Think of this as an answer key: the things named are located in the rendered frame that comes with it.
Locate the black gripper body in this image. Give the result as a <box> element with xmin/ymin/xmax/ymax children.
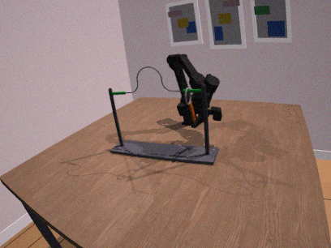
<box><xmin>177</xmin><ymin>99</ymin><xmax>221</xmax><ymax>121</ymax></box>

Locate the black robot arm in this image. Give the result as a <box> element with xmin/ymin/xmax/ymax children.
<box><xmin>166</xmin><ymin>54</ymin><xmax>220</xmax><ymax>126</ymax></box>

